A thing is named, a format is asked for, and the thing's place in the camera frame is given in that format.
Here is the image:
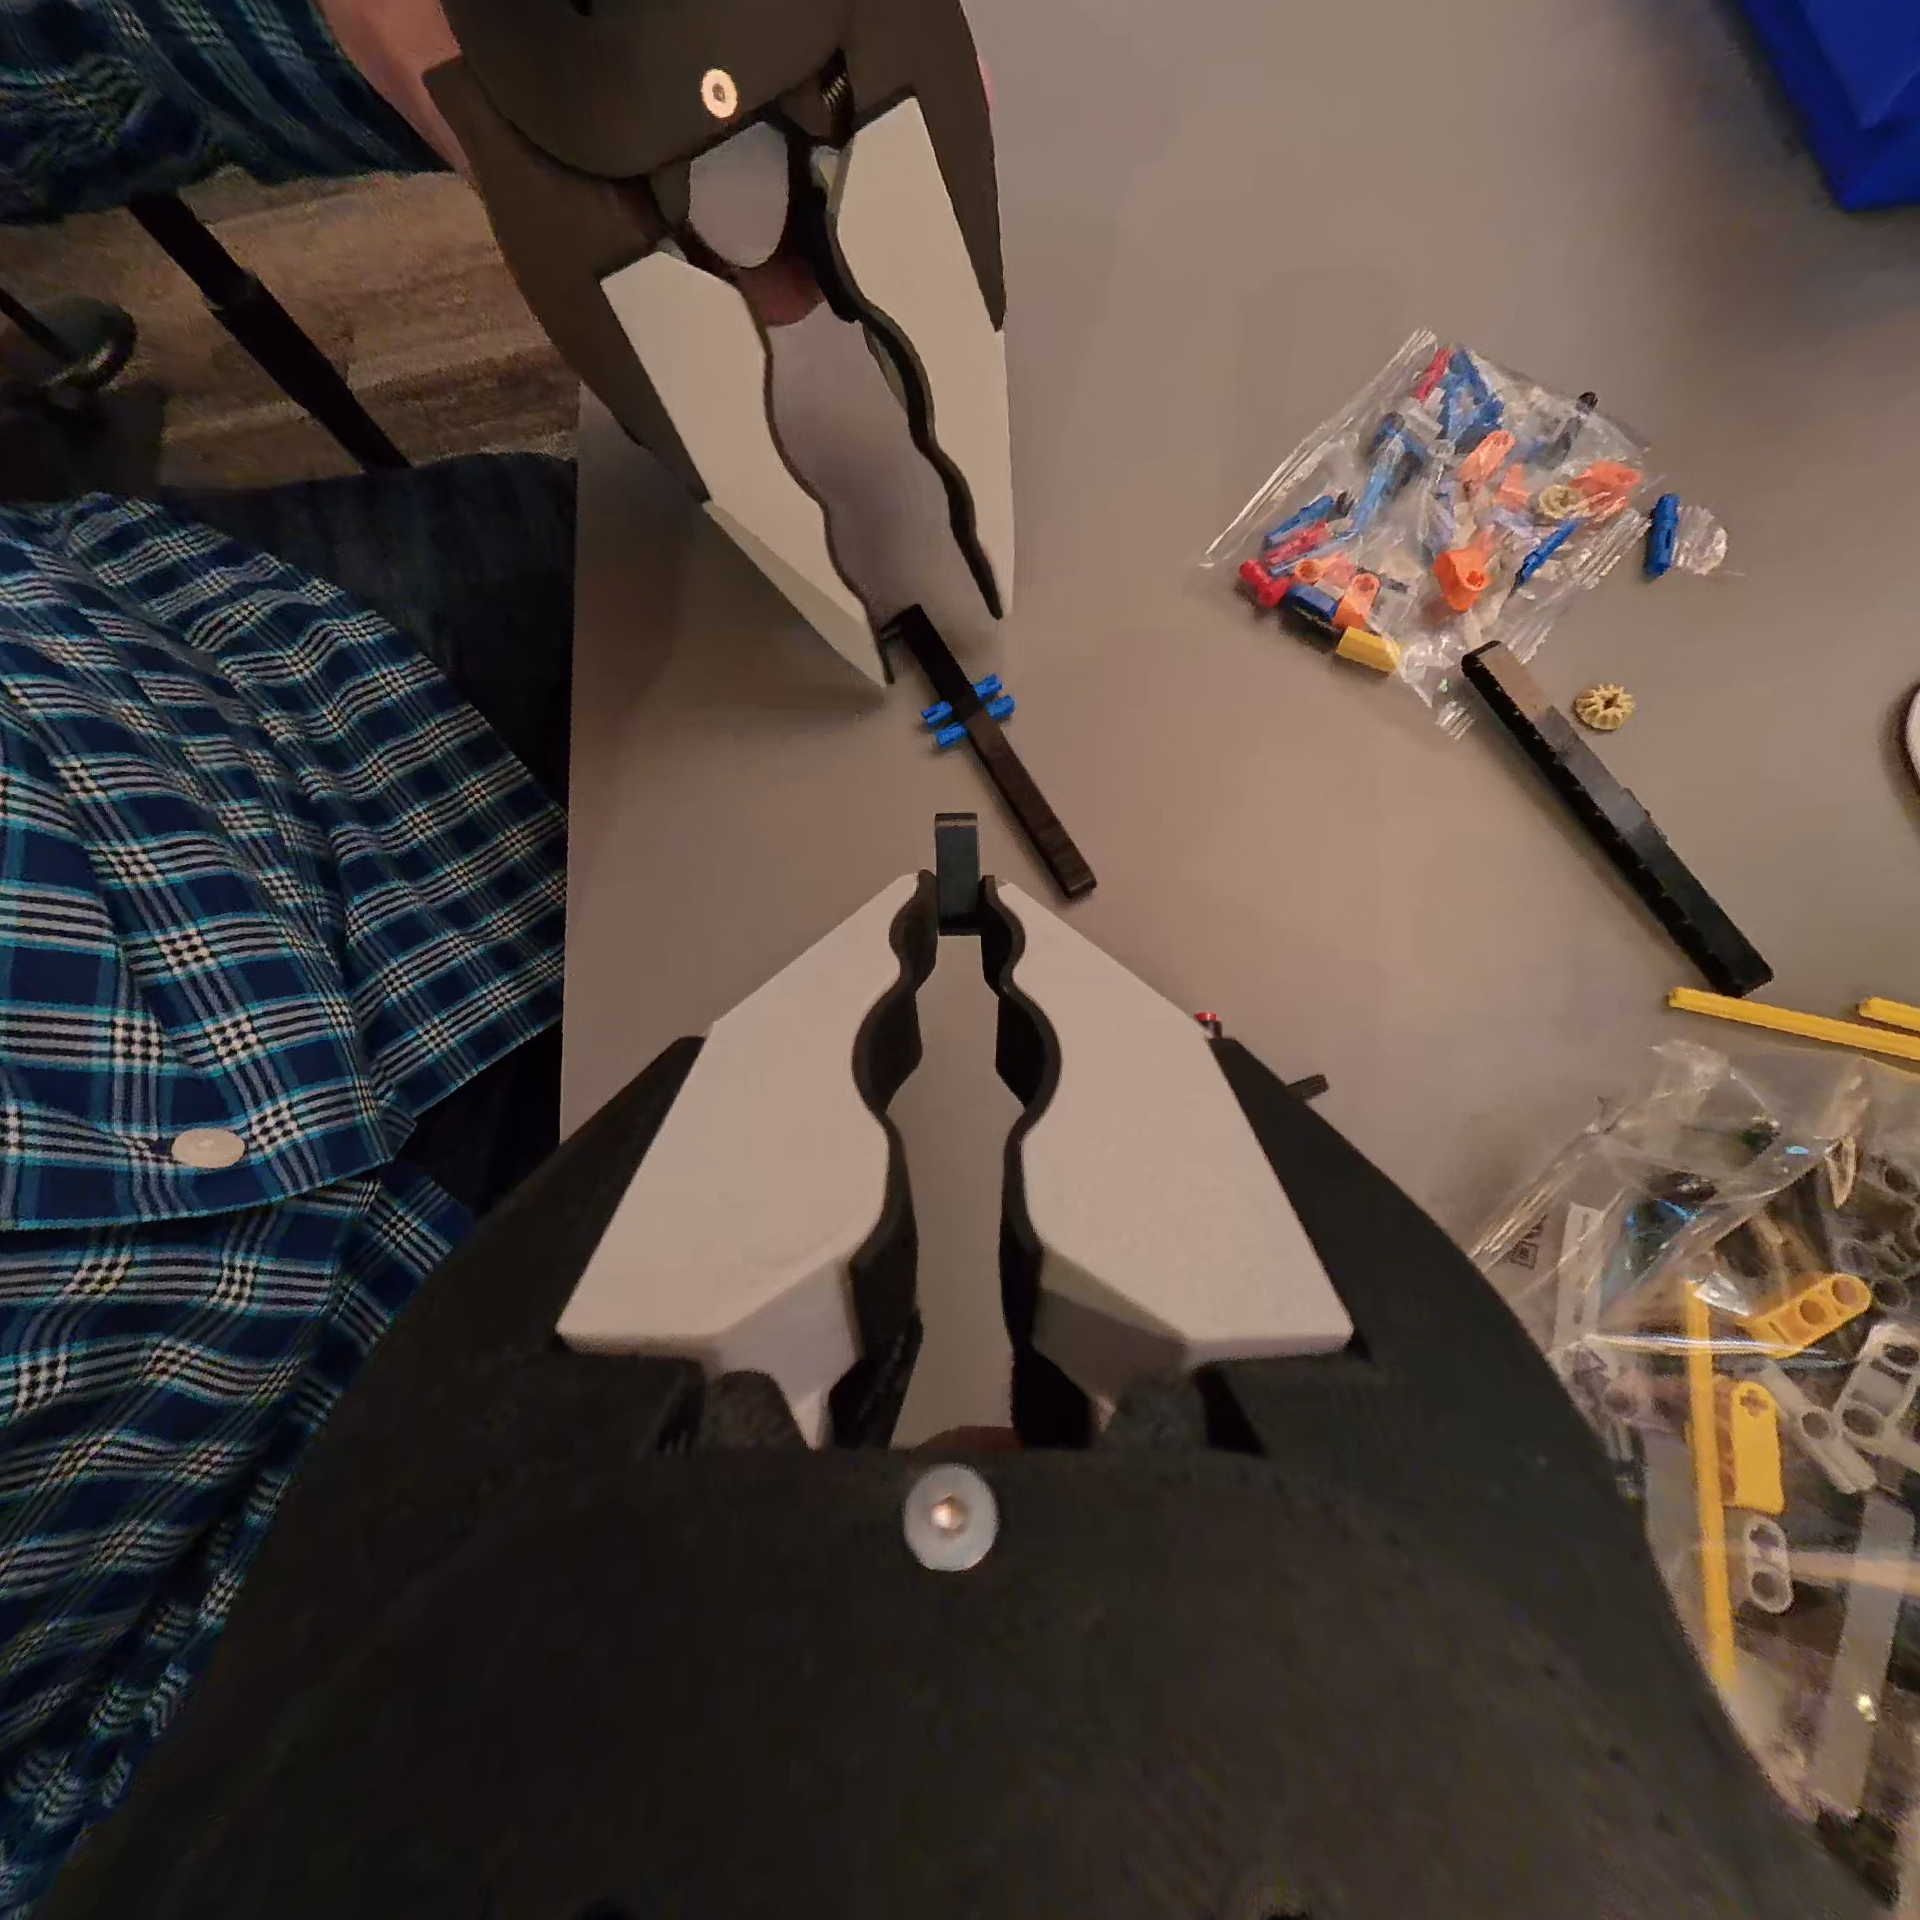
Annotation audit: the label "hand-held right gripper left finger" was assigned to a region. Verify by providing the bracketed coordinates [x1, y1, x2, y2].
[555, 870, 923, 1448]

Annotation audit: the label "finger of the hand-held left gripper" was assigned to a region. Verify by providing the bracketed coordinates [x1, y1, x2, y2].
[598, 127, 894, 694]
[780, 95, 1021, 623]

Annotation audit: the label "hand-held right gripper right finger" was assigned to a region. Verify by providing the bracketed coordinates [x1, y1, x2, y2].
[983, 877, 1355, 1448]

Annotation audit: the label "thin black lego beam blue pins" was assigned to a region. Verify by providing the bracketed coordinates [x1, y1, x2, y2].
[883, 603, 1100, 903]

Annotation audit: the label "clear bag of grey lego pieces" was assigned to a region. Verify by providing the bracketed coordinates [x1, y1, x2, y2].
[1463, 1034, 1920, 1870]

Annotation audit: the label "person's left forearm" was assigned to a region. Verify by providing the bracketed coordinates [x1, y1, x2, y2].
[0, 0, 452, 226]

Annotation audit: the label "clear bag of colourful lego pins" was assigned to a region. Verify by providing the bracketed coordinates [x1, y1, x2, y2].
[1199, 327, 1731, 739]

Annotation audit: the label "long thick black lego beam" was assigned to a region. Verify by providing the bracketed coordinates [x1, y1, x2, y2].
[1458, 641, 1775, 1001]

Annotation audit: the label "long yellow lego axle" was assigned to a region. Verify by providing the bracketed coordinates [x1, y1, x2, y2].
[1669, 985, 1920, 1064]

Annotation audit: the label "person's left hand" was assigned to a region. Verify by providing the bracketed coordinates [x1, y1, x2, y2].
[343, 0, 467, 167]

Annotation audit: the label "black metal stand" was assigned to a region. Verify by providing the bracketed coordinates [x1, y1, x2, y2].
[0, 191, 409, 472]

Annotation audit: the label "blue plaid shirt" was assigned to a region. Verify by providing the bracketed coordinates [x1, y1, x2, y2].
[0, 495, 579, 1912]

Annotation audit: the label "blue box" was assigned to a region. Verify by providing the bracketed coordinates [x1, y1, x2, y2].
[1740, 0, 1920, 213]

